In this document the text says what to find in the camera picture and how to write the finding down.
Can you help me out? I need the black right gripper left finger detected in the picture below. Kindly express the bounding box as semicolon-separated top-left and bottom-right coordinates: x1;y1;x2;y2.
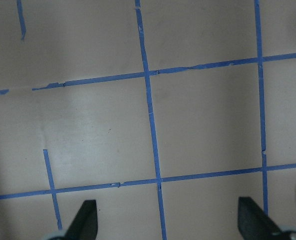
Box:
64;200;98;240

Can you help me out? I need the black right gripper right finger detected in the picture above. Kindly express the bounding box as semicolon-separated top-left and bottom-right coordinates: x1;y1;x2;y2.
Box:
238;197;283;240

